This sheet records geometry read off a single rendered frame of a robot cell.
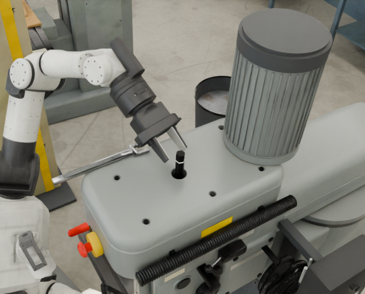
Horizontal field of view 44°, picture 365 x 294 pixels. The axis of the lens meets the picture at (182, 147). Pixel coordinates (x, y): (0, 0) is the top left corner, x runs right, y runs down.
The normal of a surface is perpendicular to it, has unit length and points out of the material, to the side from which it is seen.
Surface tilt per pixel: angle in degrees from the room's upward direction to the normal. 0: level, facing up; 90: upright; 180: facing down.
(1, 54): 90
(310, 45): 0
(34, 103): 81
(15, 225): 58
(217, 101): 0
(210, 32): 0
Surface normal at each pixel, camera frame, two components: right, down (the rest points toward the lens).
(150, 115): 0.40, -0.36
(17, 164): 0.39, 0.33
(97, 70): -0.54, 0.32
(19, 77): -0.54, 0.06
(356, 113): 0.17, -0.76
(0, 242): 0.64, 0.06
